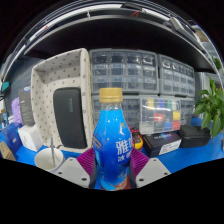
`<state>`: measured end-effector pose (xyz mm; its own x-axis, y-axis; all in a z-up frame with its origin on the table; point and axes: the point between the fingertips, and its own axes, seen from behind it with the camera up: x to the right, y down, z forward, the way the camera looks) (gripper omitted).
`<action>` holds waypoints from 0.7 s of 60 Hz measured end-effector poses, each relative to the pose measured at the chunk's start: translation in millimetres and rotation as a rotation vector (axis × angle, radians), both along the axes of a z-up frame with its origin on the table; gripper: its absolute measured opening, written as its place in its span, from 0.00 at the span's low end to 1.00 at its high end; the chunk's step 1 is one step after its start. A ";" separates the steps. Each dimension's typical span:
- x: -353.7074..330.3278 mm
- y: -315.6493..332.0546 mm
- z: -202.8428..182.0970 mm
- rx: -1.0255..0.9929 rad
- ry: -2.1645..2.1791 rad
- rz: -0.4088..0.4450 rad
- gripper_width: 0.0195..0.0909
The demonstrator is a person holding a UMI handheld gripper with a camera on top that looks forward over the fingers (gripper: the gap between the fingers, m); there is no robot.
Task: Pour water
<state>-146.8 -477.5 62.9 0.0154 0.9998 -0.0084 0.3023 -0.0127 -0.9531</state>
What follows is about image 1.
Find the brown cardboard box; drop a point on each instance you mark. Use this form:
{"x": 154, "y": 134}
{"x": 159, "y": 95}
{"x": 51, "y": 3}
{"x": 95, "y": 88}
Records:
{"x": 6, "y": 150}

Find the purple plastic bag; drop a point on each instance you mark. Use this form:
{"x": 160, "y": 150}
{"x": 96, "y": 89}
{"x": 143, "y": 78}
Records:
{"x": 16, "y": 110}

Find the black zip case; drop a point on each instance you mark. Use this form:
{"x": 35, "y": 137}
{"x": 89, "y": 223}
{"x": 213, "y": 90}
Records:
{"x": 70, "y": 118}

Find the clear organizer box, coloured parts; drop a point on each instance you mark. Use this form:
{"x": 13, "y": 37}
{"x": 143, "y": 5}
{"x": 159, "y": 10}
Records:
{"x": 160, "y": 115}

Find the dark grey flat box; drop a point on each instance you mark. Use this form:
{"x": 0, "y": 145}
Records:
{"x": 26, "y": 106}

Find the green potted plant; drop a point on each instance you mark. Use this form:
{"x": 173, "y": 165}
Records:
{"x": 211, "y": 106}

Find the black hard case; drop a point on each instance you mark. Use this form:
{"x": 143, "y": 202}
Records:
{"x": 195, "y": 136}

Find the white carton box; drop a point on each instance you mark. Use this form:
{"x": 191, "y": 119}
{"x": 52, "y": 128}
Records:
{"x": 30, "y": 137}

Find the white ribbed cup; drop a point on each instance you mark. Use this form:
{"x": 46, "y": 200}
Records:
{"x": 43, "y": 160}

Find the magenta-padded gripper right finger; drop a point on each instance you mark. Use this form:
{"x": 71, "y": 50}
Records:
{"x": 151, "y": 171}

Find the yellow multimeter with leads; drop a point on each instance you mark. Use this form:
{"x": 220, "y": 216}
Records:
{"x": 137, "y": 140}

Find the black wall shelf unit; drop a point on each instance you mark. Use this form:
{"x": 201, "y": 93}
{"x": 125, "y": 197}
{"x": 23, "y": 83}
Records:
{"x": 113, "y": 33}

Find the teal plastic holder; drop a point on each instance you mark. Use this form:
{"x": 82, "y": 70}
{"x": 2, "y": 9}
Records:
{"x": 5, "y": 87}

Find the metal spoon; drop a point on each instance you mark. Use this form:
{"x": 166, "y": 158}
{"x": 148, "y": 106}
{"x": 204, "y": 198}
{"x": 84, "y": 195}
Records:
{"x": 52, "y": 150}

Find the white dotted storage tray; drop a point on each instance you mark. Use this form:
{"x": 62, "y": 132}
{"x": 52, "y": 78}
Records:
{"x": 46, "y": 80}

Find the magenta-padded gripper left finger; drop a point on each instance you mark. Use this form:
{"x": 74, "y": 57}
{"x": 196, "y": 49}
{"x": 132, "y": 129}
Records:
{"x": 73, "y": 171}

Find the blue drink bottle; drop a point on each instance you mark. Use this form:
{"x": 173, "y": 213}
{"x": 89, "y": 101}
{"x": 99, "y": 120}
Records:
{"x": 111, "y": 146}

